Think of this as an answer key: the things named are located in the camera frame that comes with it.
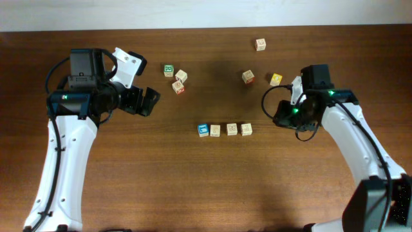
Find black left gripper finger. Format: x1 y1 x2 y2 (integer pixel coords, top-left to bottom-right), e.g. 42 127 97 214
140 87 160 117
135 88 144 114

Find blue L wooden block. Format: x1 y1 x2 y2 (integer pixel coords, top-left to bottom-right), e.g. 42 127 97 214
197 124 209 137

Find red A wooden block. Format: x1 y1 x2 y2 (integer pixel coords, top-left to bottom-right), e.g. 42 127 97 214
241 123 252 136

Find plain J wooden block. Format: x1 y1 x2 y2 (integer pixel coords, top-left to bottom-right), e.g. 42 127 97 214
210 124 220 137

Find butterfly I wooden block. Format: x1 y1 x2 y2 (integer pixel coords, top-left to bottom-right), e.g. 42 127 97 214
227 123 238 136

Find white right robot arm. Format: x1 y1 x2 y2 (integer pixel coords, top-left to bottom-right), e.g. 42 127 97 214
273 89 411 232

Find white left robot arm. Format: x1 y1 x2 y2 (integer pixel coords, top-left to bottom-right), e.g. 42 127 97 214
23 48 160 231

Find red number shell block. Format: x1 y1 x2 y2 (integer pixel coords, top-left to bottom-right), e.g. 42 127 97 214
172 81 185 95

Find green R wooden block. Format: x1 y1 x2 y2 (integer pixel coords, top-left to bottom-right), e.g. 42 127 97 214
164 64 174 77

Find red 6 wooden block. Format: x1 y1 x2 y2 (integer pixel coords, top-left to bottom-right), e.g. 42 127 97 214
175 70 188 83

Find yellow wooden block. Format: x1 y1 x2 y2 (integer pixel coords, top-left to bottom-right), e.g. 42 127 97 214
270 73 283 86

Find red O wooden block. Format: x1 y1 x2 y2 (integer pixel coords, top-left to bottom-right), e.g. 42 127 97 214
242 70 255 84

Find far red wooden block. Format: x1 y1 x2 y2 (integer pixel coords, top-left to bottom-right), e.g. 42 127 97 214
255 38 267 52

